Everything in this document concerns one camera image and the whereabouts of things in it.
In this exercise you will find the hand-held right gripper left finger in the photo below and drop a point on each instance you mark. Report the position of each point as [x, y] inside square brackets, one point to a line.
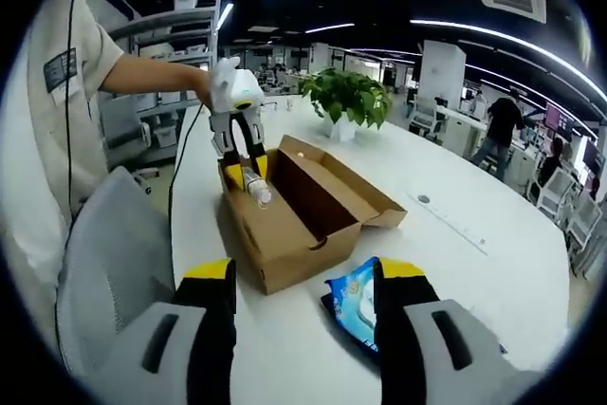
[142, 357]

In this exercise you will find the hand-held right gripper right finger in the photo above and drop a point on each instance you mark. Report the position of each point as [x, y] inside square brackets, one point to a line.
[450, 362]

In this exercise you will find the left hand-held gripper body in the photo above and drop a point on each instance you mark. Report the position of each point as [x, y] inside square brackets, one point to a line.
[234, 85]

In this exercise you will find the white spray bottle clear cap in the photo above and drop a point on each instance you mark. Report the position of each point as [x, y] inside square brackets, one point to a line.
[258, 189]

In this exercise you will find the small blue tissue pack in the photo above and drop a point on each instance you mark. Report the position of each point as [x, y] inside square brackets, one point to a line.
[351, 300]

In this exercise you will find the brown cardboard shoe box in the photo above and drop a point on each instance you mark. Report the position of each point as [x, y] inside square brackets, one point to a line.
[284, 253]

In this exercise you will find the grey metal shelf rack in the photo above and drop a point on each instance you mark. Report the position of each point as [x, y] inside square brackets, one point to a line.
[166, 35]

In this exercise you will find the white swivel office chair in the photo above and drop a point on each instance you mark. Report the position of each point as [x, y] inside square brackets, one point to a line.
[128, 130]

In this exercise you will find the green potted plant white pot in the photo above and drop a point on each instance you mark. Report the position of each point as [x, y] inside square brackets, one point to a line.
[351, 97]

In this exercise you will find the grey mesh office chair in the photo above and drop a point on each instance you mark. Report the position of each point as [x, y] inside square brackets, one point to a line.
[114, 244]

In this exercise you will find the white table socket strip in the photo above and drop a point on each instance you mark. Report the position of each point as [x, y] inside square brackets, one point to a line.
[450, 225]

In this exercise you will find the curved ceiling light strip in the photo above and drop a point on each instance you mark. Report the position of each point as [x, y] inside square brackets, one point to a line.
[498, 36]

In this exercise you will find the purple screen monitor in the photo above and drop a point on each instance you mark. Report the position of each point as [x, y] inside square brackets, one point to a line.
[558, 116]

